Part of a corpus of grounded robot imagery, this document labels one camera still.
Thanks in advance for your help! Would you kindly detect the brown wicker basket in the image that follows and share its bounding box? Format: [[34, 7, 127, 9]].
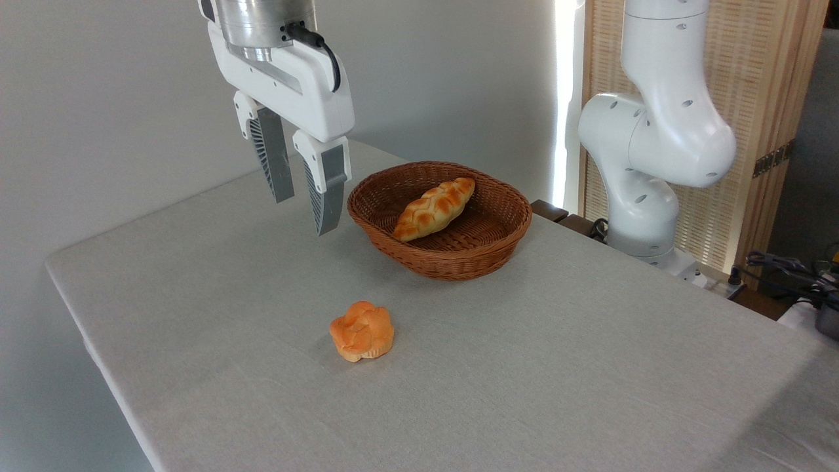
[[347, 161, 533, 282]]

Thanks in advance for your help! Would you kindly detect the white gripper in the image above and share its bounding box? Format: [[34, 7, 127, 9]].
[[207, 21, 356, 237]]

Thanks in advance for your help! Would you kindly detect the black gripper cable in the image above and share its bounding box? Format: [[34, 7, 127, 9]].
[[283, 23, 342, 93]]

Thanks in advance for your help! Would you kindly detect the round orange bread bun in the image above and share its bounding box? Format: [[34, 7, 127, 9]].
[[329, 301, 395, 363]]

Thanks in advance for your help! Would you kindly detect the dark brown wooden block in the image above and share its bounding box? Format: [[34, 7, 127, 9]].
[[530, 199, 570, 224]]

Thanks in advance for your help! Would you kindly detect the long braided bread loaf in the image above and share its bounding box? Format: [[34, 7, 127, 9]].
[[393, 177, 477, 243]]

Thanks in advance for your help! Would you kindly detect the white power strip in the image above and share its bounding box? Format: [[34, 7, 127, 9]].
[[682, 265, 747, 299]]

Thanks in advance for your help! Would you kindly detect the dark metal screen hinge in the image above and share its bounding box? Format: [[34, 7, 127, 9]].
[[752, 139, 796, 179]]

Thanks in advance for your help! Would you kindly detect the grey tablecloth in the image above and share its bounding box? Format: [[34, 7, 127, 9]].
[[45, 138, 839, 472]]

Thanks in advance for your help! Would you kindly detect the black cable bundle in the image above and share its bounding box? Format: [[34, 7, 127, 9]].
[[746, 250, 839, 310]]

